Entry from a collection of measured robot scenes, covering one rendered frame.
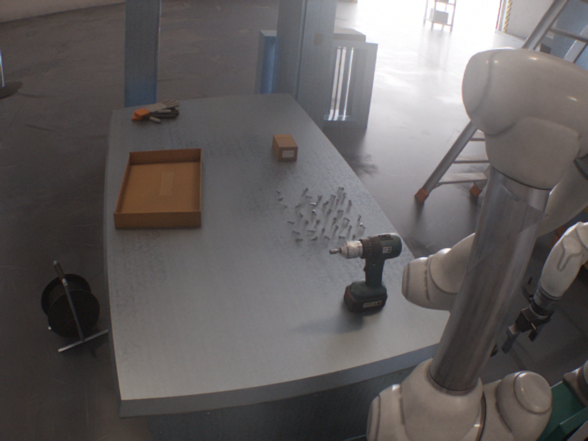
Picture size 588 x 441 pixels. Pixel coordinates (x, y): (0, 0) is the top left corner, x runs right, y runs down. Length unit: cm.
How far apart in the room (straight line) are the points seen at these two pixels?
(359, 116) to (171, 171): 227
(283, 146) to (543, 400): 148
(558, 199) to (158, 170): 152
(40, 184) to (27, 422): 185
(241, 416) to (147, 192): 88
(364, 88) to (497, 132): 327
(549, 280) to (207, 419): 100
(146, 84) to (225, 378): 191
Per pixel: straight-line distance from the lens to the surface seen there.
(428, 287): 100
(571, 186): 79
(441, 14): 1039
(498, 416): 91
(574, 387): 139
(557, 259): 126
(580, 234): 138
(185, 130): 224
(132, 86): 277
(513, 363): 241
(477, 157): 309
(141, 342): 129
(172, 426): 136
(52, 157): 365
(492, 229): 66
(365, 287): 138
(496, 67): 59
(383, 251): 128
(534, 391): 93
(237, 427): 143
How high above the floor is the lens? 164
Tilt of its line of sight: 37 degrees down
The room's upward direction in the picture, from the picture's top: 6 degrees clockwise
